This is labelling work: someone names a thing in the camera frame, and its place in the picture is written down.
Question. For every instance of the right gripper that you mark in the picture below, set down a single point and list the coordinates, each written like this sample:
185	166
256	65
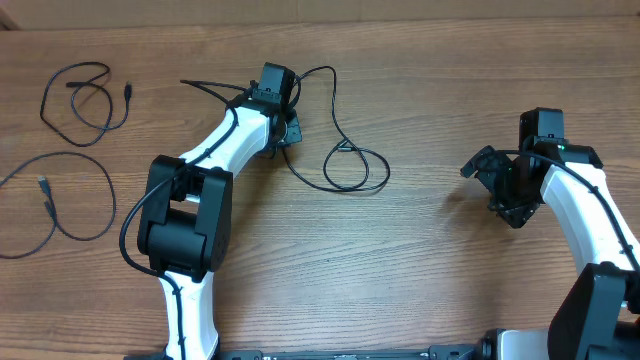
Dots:
518	211

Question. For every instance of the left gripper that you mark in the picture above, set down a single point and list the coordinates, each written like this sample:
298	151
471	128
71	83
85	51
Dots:
294	129

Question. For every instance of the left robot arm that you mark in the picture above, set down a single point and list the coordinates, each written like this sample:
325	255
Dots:
186	211

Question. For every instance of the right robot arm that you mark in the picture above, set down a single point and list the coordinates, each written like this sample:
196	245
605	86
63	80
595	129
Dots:
546	169

